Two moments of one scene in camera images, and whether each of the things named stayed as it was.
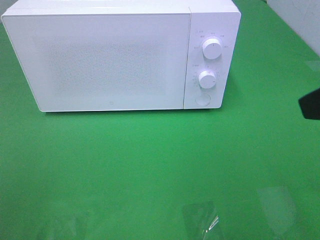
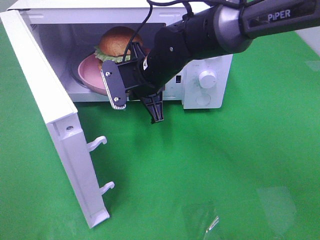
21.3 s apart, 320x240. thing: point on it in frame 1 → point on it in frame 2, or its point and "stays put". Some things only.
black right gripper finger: (310, 105) → (146, 85)
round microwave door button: (203, 99) stays put
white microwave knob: (207, 79) stays put
